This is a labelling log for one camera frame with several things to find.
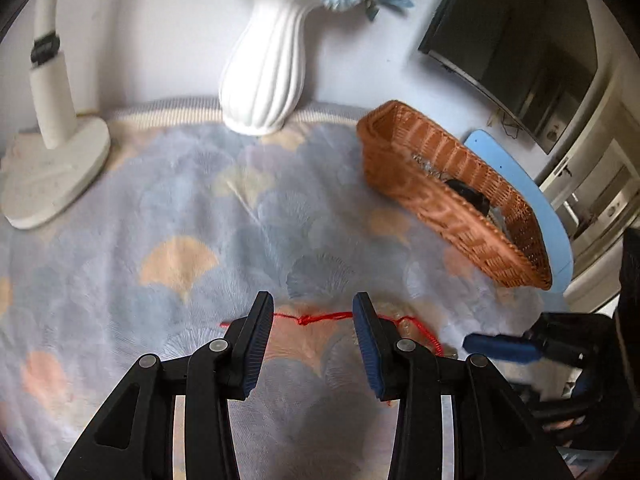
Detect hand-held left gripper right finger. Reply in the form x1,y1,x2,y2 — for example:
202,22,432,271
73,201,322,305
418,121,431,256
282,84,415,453
352,291,573,480

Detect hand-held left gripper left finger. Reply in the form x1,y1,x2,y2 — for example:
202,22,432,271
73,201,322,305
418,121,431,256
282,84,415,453
55,291,275,480

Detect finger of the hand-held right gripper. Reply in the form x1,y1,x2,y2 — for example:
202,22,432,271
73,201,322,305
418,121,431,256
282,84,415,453
462,332,543,365
522,311,618,362

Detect red string bracelet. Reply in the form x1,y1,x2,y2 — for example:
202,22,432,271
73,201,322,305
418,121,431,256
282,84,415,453
221,310,445,357

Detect black watch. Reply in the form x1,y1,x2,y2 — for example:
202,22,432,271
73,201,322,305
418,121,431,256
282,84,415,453
446,177,493,216

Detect brown wicker basket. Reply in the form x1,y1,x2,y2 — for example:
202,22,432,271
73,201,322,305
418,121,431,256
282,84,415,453
356,100,553,291

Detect person's right hand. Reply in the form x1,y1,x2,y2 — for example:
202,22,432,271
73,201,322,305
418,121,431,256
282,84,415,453
542,411,591,436

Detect cream cabinet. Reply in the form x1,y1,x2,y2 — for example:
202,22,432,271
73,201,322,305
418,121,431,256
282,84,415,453
532,10,640,317

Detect fan-patterned blanket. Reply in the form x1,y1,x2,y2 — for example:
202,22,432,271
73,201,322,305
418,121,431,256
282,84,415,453
0,97,571,480

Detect white ribbed vase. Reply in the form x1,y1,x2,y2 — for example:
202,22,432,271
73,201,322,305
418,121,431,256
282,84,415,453
219,0,322,136

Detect white desk lamp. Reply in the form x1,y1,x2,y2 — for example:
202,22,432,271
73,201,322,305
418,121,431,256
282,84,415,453
0,0,112,231

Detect black monitor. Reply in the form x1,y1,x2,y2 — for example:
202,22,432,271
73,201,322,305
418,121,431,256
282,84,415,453
417,0,599,156

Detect black wall cable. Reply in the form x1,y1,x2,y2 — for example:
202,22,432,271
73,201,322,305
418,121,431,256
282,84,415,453
486,109,522,139

